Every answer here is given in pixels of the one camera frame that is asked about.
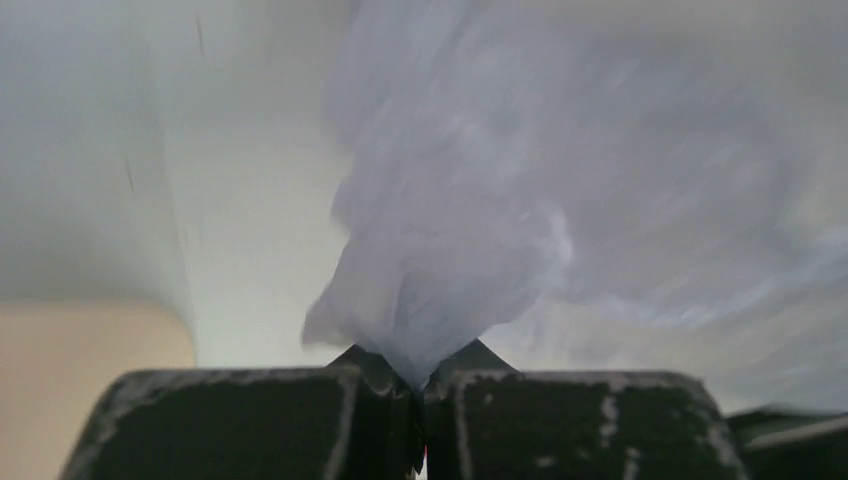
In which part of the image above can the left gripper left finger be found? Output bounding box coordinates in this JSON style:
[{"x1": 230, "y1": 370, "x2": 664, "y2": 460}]
[{"x1": 62, "y1": 347, "x2": 424, "y2": 480}]

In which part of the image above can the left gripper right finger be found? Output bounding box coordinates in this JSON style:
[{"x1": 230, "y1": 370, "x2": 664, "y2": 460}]
[{"x1": 424, "y1": 342, "x2": 749, "y2": 479}]

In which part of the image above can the blue plastic trash bag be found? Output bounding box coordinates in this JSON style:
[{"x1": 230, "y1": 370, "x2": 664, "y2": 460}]
[{"x1": 301, "y1": 1, "x2": 847, "y2": 410}]

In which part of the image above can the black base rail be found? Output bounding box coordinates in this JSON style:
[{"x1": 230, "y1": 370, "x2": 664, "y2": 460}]
[{"x1": 726, "y1": 406, "x2": 847, "y2": 480}]

